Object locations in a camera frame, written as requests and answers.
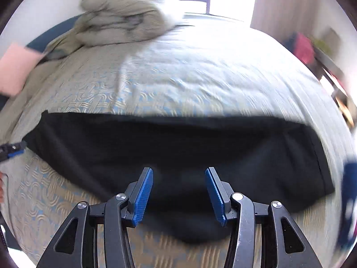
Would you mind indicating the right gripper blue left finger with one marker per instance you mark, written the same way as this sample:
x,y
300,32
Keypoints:
x,y
138,194

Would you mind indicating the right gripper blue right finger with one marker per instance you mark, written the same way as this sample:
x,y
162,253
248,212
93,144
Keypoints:
x,y
219,197

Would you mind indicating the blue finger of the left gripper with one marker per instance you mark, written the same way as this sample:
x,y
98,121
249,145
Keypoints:
x,y
8,151

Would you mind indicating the black pants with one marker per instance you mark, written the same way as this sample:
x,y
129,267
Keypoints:
x,y
264,158

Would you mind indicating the pink clothing pile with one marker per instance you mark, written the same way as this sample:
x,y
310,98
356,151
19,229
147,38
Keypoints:
x,y
301,47

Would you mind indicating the pink pillow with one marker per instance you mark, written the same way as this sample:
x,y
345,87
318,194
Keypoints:
x,y
16,64

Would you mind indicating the dark blue headboard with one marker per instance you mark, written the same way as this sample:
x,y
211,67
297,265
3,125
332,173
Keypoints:
x,y
40,43

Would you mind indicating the blue beige patterned bedspread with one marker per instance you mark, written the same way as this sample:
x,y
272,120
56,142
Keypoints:
x,y
204,67

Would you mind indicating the cluttered side shelf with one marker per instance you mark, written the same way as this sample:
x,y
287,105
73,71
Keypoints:
x,y
326,48

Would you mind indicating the folded beige patterned duvet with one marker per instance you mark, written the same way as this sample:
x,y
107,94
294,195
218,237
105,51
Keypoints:
x,y
106,22

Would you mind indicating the beige curtain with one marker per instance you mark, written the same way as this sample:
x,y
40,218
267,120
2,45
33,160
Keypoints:
x,y
281,18

